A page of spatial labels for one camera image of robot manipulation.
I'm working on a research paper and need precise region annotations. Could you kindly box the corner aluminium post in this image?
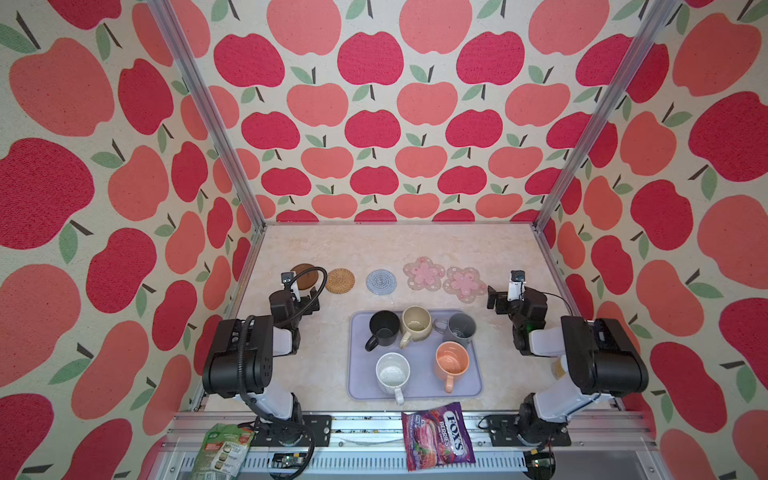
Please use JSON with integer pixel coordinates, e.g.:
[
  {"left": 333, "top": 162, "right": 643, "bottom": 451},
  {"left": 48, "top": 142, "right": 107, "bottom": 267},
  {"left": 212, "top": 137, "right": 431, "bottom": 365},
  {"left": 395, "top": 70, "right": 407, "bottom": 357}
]
[
  {"left": 532, "top": 0, "right": 681, "bottom": 234},
  {"left": 148, "top": 0, "right": 266, "bottom": 234}
]

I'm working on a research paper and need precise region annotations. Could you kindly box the black mug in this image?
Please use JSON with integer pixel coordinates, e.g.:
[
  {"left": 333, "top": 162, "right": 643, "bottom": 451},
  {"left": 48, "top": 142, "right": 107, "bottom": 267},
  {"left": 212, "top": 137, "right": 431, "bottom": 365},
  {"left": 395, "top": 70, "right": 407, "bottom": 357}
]
[{"left": 365, "top": 310, "right": 400, "bottom": 352}]

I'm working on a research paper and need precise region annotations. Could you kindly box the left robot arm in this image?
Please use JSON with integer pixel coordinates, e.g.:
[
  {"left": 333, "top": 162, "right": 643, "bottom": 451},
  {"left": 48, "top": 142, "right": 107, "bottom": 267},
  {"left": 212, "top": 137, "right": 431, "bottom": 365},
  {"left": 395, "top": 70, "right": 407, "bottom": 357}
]
[{"left": 202, "top": 289, "right": 332, "bottom": 446}]

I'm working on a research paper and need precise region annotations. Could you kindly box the yellow jar white lid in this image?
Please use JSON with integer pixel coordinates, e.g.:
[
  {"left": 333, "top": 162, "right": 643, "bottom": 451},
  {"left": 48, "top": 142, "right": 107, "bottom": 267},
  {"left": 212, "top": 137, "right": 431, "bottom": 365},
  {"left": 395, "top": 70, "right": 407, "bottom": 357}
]
[{"left": 551, "top": 355, "right": 568, "bottom": 380}]

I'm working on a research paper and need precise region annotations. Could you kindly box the aluminium front rail frame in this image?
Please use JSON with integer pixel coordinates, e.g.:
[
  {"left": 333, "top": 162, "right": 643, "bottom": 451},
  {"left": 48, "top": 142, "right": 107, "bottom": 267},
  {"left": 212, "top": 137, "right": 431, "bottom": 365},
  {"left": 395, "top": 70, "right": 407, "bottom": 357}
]
[{"left": 146, "top": 410, "right": 673, "bottom": 479}]

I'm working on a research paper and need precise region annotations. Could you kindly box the purple Fox's candy bag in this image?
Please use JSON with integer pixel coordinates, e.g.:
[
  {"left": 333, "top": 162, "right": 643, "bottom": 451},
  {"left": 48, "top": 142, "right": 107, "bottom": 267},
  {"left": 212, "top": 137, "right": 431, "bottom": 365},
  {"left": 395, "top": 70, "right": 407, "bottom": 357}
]
[{"left": 401, "top": 402, "right": 476, "bottom": 472}]

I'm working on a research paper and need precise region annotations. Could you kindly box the brown wooden round coaster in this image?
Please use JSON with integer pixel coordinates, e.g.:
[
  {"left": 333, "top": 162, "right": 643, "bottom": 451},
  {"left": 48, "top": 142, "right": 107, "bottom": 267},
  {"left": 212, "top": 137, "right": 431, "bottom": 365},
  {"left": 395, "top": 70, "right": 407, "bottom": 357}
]
[{"left": 291, "top": 263, "right": 319, "bottom": 291}]

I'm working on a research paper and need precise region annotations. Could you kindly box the cream beige mug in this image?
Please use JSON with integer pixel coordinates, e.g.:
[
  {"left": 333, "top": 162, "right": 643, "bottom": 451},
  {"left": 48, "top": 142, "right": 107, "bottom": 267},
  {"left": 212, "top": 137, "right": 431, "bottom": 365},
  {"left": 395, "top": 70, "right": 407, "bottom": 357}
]
[{"left": 399, "top": 306, "right": 433, "bottom": 349}]

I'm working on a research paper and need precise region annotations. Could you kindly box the right corner aluminium post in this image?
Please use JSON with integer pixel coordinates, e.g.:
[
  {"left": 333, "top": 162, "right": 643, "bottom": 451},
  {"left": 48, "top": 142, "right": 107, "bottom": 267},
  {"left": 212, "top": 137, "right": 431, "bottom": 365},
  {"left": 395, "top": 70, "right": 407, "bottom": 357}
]
[{"left": 532, "top": 0, "right": 681, "bottom": 234}]

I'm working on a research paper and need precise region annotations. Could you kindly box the lavender tray mat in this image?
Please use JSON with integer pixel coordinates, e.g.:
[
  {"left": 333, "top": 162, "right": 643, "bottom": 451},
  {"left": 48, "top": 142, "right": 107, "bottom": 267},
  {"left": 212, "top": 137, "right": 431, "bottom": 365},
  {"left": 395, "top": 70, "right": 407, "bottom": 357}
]
[{"left": 347, "top": 311, "right": 483, "bottom": 401}]

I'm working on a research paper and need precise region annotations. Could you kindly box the woven rattan round coaster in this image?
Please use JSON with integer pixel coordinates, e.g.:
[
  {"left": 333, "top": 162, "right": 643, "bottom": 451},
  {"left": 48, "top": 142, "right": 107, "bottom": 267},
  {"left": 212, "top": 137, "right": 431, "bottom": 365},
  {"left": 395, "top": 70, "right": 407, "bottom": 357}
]
[{"left": 326, "top": 268, "right": 355, "bottom": 294}]

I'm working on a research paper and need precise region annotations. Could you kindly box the pink flower coaster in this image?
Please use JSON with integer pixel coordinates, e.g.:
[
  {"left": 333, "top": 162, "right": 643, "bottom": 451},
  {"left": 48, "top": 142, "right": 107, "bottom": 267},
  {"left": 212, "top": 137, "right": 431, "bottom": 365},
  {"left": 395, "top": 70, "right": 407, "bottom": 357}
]
[
  {"left": 403, "top": 256, "right": 446, "bottom": 291},
  {"left": 442, "top": 267, "right": 487, "bottom": 304}
]

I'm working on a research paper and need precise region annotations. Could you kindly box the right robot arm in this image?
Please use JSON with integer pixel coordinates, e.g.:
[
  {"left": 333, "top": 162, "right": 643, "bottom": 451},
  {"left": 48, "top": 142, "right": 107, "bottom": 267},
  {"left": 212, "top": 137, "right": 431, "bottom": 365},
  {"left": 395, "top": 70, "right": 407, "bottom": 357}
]
[{"left": 478, "top": 286, "right": 649, "bottom": 448}]

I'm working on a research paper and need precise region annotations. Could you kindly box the peach orange mug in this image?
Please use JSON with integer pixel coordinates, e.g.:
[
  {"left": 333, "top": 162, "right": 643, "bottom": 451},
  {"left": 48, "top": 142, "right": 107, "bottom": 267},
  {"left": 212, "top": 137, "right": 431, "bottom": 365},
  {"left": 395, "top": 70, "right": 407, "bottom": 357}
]
[{"left": 434, "top": 341, "right": 470, "bottom": 394}]

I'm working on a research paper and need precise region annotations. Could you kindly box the grey mug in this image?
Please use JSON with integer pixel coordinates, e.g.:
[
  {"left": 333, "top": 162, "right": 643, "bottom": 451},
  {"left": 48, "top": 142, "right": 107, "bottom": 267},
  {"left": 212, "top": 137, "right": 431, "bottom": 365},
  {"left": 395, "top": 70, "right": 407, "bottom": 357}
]
[{"left": 433, "top": 313, "right": 477, "bottom": 347}]

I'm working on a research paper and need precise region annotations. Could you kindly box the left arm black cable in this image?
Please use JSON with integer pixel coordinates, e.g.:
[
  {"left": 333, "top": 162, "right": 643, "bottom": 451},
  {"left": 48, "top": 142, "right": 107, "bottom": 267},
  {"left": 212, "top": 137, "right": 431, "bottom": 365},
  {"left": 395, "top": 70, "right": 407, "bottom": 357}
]
[{"left": 236, "top": 266, "right": 329, "bottom": 480}]

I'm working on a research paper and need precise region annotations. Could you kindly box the green snack packet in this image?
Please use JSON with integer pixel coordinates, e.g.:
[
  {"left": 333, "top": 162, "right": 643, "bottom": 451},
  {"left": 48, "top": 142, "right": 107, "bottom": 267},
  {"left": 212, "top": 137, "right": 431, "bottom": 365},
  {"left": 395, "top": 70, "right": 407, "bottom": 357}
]
[{"left": 191, "top": 423, "right": 254, "bottom": 480}]

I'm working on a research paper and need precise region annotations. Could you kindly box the left corner aluminium post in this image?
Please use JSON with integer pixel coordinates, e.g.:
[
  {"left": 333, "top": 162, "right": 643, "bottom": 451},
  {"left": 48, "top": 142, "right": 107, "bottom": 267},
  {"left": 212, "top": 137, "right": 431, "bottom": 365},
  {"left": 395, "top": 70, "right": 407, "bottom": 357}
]
[{"left": 148, "top": 0, "right": 266, "bottom": 234}]

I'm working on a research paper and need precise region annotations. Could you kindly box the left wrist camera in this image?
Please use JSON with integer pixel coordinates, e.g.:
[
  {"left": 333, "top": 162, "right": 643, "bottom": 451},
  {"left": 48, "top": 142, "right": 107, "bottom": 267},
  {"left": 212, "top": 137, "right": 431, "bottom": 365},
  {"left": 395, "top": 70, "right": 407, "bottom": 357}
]
[{"left": 281, "top": 271, "right": 300, "bottom": 302}]

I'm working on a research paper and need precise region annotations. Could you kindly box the white mug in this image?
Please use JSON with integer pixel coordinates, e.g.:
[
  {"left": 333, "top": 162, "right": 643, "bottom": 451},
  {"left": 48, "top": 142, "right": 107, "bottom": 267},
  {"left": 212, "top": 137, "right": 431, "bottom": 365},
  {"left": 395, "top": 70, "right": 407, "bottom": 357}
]
[{"left": 375, "top": 352, "right": 411, "bottom": 406}]

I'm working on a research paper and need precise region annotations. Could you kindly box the grey woven round coaster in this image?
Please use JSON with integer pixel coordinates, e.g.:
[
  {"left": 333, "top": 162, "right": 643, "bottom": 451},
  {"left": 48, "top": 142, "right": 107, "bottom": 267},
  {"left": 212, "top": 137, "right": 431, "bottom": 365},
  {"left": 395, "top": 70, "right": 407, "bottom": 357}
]
[{"left": 366, "top": 269, "right": 397, "bottom": 296}]

